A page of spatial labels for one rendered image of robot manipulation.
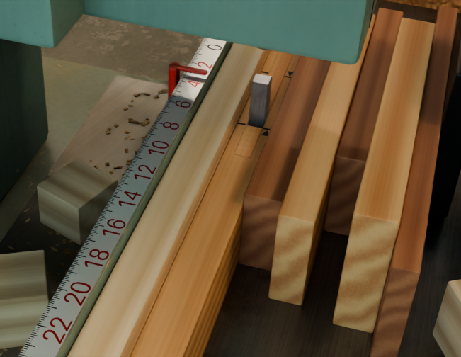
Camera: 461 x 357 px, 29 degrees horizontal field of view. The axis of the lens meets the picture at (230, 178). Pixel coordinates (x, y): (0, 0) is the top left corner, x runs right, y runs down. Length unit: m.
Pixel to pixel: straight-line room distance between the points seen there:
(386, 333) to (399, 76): 0.14
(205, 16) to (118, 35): 1.99
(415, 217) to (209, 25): 0.13
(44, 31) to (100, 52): 1.92
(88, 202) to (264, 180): 0.19
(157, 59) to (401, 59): 1.84
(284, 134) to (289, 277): 0.08
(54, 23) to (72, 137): 0.29
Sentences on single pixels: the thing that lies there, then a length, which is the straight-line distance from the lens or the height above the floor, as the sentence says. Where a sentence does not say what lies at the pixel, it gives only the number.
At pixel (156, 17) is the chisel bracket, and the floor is 1.01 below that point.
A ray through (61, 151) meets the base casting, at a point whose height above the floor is 0.80.
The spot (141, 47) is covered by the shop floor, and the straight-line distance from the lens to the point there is 2.36.
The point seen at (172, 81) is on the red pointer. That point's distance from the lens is 0.49.
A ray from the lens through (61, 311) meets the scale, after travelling 0.36.
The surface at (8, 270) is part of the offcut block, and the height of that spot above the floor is 0.84.
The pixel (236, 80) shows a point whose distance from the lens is 0.49.
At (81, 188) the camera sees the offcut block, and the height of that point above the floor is 0.83.
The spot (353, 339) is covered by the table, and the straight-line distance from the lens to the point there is 0.43.
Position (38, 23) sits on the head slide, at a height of 1.01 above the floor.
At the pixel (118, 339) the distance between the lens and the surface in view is 0.35.
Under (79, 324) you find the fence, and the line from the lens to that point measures 0.35.
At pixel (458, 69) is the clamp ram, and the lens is 0.44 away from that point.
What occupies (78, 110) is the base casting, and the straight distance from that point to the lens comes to 0.73.
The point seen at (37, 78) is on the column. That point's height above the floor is 0.86.
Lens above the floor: 1.22
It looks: 39 degrees down
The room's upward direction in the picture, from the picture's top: 4 degrees clockwise
